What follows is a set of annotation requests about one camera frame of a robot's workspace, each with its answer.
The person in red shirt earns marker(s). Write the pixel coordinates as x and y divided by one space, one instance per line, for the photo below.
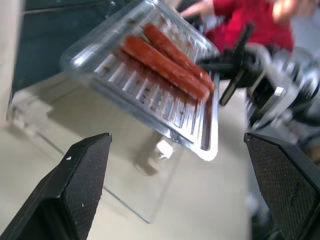
250 22

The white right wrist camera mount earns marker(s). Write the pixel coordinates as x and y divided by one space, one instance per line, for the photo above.
265 82

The clear plastic tray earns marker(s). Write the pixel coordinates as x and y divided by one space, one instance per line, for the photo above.
140 82

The cream toaster oven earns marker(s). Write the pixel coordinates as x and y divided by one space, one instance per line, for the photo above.
50 40

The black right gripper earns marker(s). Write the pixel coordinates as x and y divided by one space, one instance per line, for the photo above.
240 57

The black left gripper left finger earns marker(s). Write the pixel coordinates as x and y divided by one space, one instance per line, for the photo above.
75 190

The long red-brown sausage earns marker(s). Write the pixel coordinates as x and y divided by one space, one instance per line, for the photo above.
160 63
172 51

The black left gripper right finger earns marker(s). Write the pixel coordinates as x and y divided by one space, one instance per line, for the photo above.
287 190

